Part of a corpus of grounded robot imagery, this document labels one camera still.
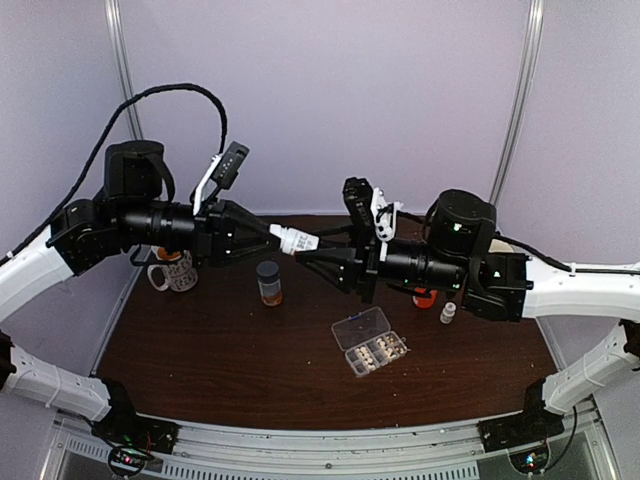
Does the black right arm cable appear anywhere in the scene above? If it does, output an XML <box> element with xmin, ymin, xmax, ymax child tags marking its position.
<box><xmin>399</xmin><ymin>212</ymin><xmax>640</xmax><ymax>275</ymax></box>

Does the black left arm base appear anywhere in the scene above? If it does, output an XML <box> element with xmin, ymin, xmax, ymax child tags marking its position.
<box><xmin>87</xmin><ymin>379</ymin><xmax>179</xmax><ymax>479</ymax></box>

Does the aluminium front rail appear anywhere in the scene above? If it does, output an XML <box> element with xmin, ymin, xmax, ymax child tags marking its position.
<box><xmin>39</xmin><ymin>394</ymin><xmax>621</xmax><ymax>480</ymax></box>

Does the small white capped bottle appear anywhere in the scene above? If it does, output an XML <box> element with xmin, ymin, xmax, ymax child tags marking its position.
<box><xmin>269</xmin><ymin>223</ymin><xmax>320</xmax><ymax>256</ymax></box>

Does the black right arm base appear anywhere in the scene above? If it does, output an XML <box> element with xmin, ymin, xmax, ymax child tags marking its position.
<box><xmin>478</xmin><ymin>379</ymin><xmax>564</xmax><ymax>452</ymax></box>

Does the right aluminium frame post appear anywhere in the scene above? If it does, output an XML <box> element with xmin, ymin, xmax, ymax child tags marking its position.
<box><xmin>490</xmin><ymin>0</ymin><xmax>545</xmax><ymax>206</ymax></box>

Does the cream ribbed mug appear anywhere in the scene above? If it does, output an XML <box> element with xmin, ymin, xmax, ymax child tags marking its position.
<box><xmin>489</xmin><ymin>239</ymin><xmax>515</xmax><ymax>253</ymax></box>

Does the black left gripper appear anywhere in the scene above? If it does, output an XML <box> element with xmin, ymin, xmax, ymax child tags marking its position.
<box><xmin>115</xmin><ymin>195</ymin><xmax>281</xmax><ymax>268</ymax></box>

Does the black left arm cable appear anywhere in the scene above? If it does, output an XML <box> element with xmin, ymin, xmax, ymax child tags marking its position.
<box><xmin>0</xmin><ymin>83</ymin><xmax>230</xmax><ymax>261</ymax></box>

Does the orange pill bottle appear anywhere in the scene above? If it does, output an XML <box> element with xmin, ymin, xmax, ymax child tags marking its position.
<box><xmin>412</xmin><ymin>288</ymin><xmax>438</xmax><ymax>310</ymax></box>

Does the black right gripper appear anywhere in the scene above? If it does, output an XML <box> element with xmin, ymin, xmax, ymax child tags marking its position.
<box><xmin>294</xmin><ymin>218</ymin><xmax>467</xmax><ymax>307</ymax></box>

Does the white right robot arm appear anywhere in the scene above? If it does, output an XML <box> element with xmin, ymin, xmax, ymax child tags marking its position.
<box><xmin>288</xmin><ymin>187</ymin><xmax>639</xmax><ymax>442</ymax></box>

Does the aluminium frame post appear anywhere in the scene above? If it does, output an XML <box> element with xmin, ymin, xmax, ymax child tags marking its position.
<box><xmin>104</xmin><ymin>0</ymin><xmax>144</xmax><ymax>140</ymax></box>
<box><xmin>490</xmin><ymin>0</ymin><xmax>545</xmax><ymax>206</ymax></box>

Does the patterned mug with orange interior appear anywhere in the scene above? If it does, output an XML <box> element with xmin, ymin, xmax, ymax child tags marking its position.
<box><xmin>146</xmin><ymin>247</ymin><xmax>199</xmax><ymax>293</ymax></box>

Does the white pill bottle green label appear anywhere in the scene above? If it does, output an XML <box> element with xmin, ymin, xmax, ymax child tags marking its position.
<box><xmin>439</xmin><ymin>302</ymin><xmax>457</xmax><ymax>325</ymax></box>

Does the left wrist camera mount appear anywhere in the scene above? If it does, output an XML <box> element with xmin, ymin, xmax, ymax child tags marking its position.
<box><xmin>192</xmin><ymin>141</ymin><xmax>250</xmax><ymax>215</ymax></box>

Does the grey capped pill bottle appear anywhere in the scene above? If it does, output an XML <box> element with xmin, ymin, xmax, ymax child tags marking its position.
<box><xmin>256</xmin><ymin>260</ymin><xmax>283</xmax><ymax>307</ymax></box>

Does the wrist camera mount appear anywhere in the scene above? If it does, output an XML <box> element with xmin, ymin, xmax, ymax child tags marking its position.
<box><xmin>192</xmin><ymin>141</ymin><xmax>250</xmax><ymax>215</ymax></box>
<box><xmin>342</xmin><ymin>177</ymin><xmax>404</xmax><ymax>261</ymax></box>

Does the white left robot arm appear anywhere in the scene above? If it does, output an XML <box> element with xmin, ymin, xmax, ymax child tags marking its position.
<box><xmin>1</xmin><ymin>141</ymin><xmax>281</xmax><ymax>444</ymax></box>

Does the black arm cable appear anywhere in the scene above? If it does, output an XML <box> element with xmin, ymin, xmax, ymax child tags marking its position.
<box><xmin>0</xmin><ymin>83</ymin><xmax>230</xmax><ymax>261</ymax></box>
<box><xmin>399</xmin><ymin>212</ymin><xmax>640</xmax><ymax>275</ymax></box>

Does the left aluminium frame post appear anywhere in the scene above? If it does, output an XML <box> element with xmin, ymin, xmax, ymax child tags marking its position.
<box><xmin>104</xmin><ymin>0</ymin><xmax>144</xmax><ymax>140</ymax></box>

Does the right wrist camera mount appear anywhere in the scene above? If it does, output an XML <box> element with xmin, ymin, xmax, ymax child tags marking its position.
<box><xmin>342</xmin><ymin>177</ymin><xmax>404</xmax><ymax>261</ymax></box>

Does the clear plastic pill organizer box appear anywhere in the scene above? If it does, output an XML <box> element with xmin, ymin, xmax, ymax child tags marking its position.
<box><xmin>331</xmin><ymin>306</ymin><xmax>409</xmax><ymax>378</ymax></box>

